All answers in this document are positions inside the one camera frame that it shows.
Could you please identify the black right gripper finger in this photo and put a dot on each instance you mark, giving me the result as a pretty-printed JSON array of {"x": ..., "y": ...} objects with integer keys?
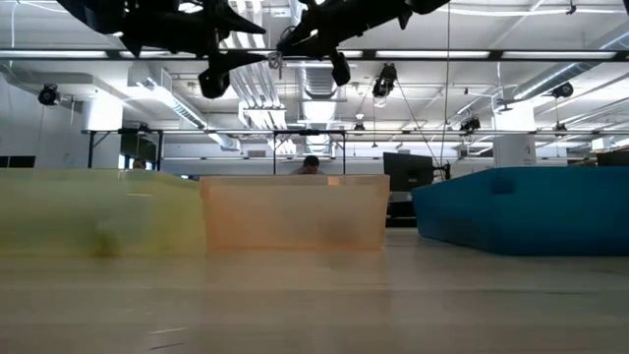
[
  {"x": 304, "y": 48},
  {"x": 310, "y": 27}
]

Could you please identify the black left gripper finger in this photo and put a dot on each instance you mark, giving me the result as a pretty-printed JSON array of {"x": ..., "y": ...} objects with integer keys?
[
  {"x": 238, "y": 60},
  {"x": 241, "y": 24}
]

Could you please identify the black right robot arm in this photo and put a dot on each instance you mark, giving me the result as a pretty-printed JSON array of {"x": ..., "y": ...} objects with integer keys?
[{"x": 427, "y": 5}]

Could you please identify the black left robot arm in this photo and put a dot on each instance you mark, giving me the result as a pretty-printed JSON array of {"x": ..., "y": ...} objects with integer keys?
[{"x": 93, "y": 12}]

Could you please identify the orange translucent plastic bin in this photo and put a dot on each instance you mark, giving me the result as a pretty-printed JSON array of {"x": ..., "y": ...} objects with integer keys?
[{"x": 285, "y": 211}]

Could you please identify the yellow translucent plastic bin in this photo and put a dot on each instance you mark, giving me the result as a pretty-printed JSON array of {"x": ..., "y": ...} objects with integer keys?
[{"x": 74, "y": 211}]

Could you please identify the teal plastic bin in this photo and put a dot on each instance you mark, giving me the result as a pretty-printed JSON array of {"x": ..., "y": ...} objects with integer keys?
[{"x": 531, "y": 211}]

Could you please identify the person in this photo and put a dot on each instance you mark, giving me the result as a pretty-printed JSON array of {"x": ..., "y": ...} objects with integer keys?
[
  {"x": 310, "y": 164},
  {"x": 139, "y": 163}
]

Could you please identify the black computer monitor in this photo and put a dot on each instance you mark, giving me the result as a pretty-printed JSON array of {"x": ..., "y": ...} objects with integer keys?
[{"x": 408, "y": 169}]

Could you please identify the white building column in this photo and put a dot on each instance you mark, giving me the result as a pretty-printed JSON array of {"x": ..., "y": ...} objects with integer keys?
[{"x": 513, "y": 137}]

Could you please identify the silver ceiling duct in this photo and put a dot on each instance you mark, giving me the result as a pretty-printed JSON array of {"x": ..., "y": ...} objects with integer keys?
[{"x": 319, "y": 81}]

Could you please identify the black hanging camera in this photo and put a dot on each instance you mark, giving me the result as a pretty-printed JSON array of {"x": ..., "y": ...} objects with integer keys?
[
  {"x": 385, "y": 81},
  {"x": 48, "y": 94},
  {"x": 562, "y": 90},
  {"x": 470, "y": 124}
]

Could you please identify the black background table frame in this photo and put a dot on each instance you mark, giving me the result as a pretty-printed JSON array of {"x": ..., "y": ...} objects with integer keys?
[{"x": 309, "y": 133}]

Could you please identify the black metal rig frame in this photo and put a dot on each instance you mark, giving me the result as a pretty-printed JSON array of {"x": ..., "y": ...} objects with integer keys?
[{"x": 496, "y": 55}]

